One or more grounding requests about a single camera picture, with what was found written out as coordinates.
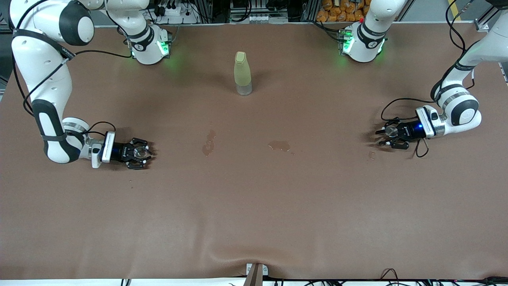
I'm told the yellow-green frosted bottle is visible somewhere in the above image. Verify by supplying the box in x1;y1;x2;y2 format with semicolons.
234;51;253;96

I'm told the metal clamp bracket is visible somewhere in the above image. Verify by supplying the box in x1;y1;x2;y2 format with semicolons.
243;262;268;286

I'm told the wide liquid puddle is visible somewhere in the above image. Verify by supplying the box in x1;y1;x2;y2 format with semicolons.
268;141;294;155

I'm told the white power strip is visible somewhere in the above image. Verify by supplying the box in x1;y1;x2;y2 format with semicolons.
156;3;192;18

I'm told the elongated liquid puddle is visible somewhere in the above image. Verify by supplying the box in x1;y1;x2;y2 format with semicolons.
203;130;217;157

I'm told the short hanging black cable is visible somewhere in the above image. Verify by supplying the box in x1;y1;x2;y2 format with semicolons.
413;139;429;158

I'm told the pile of orange bags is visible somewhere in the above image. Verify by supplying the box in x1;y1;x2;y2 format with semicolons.
316;0;371;23

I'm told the white terminal strip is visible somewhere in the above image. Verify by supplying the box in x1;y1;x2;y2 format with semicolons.
249;15;289;23

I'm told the brown table mat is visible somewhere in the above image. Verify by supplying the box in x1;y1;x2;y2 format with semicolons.
0;23;508;280

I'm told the aluminium frame post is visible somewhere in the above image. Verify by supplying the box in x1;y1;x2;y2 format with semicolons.
474;0;501;31

